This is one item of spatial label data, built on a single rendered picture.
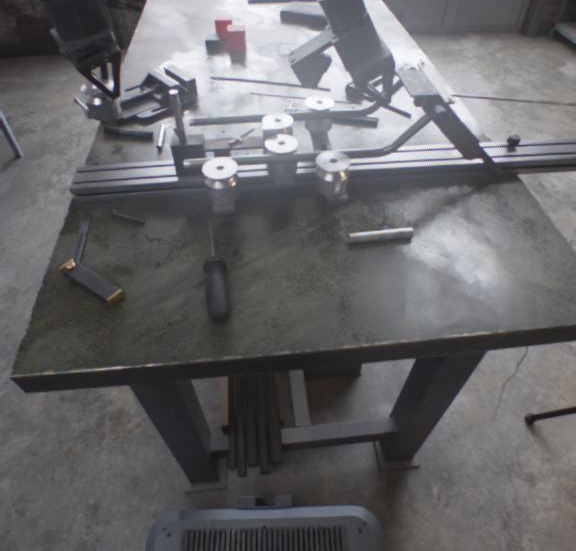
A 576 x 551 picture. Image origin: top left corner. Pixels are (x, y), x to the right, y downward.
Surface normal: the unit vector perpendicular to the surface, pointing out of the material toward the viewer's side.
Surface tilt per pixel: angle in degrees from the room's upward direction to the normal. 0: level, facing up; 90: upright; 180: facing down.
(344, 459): 0
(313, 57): 90
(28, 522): 0
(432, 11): 90
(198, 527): 0
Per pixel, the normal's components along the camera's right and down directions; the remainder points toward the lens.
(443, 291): 0.00, -0.66
